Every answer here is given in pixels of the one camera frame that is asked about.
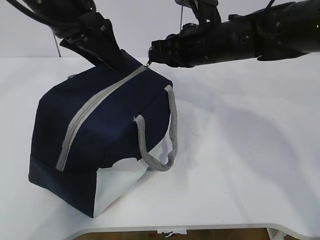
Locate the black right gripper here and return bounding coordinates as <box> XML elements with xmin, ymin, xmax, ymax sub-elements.
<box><xmin>148</xmin><ymin>20</ymin><xmax>258</xmax><ymax>68</ymax></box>

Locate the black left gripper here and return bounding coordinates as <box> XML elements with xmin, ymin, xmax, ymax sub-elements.
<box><xmin>51</xmin><ymin>12</ymin><xmax>125</xmax><ymax>72</ymax></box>

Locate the navy blue lunch bag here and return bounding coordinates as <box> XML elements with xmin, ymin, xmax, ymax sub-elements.
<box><xmin>28</xmin><ymin>51</ymin><xmax>178</xmax><ymax>218</ymax></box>

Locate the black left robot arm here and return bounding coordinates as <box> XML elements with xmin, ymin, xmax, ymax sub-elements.
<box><xmin>9</xmin><ymin>0</ymin><xmax>126</xmax><ymax>72</ymax></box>

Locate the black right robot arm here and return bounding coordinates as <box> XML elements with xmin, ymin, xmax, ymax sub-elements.
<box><xmin>148</xmin><ymin>0</ymin><xmax>320</xmax><ymax>68</ymax></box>

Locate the white label under table edge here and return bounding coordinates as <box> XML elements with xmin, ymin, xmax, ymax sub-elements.
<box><xmin>156</xmin><ymin>226</ymin><xmax>188</xmax><ymax>238</ymax></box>

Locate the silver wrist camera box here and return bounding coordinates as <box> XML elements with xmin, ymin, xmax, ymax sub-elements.
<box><xmin>175</xmin><ymin>0</ymin><xmax>222</xmax><ymax>26</ymax></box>

